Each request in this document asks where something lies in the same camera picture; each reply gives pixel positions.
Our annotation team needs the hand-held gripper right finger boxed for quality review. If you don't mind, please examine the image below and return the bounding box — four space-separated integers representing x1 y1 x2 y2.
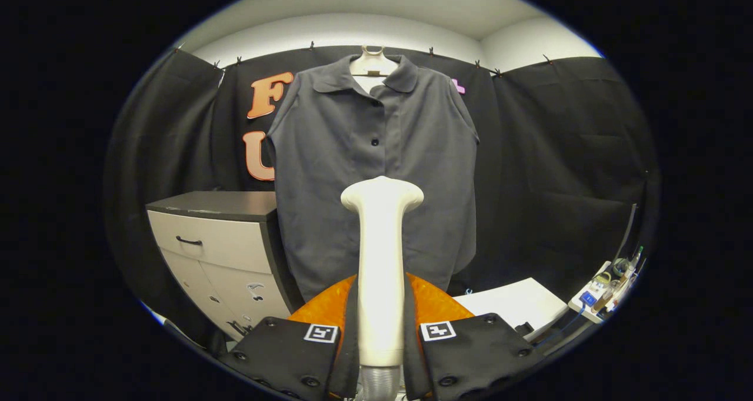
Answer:
403 273 545 401

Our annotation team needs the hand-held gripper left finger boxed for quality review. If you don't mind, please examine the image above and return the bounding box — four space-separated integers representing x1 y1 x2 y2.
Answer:
221 275 359 401

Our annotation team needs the dark grey button shirt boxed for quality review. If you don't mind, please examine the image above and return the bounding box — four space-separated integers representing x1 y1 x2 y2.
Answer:
266 54 480 302

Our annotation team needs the white flat board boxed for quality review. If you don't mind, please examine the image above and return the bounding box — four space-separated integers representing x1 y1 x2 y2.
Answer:
453 278 570 343

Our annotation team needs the grey cabinet with dark top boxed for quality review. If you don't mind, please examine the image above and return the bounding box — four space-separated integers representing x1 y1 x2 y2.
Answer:
146 191 304 342

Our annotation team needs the white power strip with plugs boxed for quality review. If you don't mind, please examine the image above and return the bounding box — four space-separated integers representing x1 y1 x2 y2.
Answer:
568 246 645 324

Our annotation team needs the black backdrop cloth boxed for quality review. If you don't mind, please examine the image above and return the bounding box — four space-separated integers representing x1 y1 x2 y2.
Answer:
105 45 659 355

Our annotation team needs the blue cable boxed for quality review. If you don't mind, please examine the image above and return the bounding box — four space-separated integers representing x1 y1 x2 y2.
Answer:
532 307 589 347

